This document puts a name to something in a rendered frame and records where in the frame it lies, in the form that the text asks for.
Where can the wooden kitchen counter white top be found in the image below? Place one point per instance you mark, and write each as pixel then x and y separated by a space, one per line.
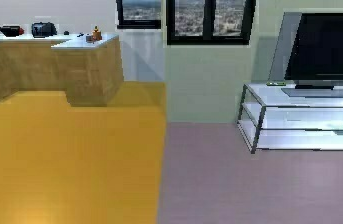
pixel 89 71

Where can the small black framed window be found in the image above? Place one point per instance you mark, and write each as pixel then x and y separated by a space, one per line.
pixel 140 13

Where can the green remote control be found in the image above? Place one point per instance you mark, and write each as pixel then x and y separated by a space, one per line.
pixel 275 83

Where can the orange bottle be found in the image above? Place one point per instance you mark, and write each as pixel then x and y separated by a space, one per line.
pixel 96 34

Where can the white glass television stand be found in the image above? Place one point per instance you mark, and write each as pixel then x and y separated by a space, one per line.
pixel 279 100

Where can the small dark cup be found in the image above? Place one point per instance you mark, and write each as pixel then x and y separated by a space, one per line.
pixel 89 38

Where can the small black round object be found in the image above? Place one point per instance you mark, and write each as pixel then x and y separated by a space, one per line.
pixel 66 32

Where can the black toaster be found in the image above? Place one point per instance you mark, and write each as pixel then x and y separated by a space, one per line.
pixel 43 29

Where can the black television set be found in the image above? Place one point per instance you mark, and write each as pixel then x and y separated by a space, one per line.
pixel 329 50

